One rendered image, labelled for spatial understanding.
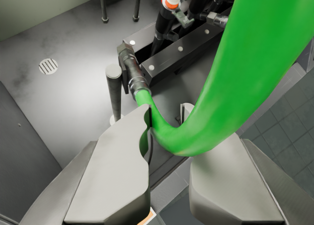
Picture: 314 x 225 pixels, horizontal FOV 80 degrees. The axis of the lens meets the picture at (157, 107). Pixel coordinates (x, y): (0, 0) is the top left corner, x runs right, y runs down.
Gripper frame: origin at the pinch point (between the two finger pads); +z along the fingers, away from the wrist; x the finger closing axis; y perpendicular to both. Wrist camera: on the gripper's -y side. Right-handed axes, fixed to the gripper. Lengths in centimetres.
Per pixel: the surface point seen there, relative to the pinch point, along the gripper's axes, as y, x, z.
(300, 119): 88, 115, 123
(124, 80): 0.6, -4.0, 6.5
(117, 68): -0.5, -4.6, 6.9
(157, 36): 0.0, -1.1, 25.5
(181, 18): -3.6, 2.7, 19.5
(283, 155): 105, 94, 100
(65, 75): 10.6, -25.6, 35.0
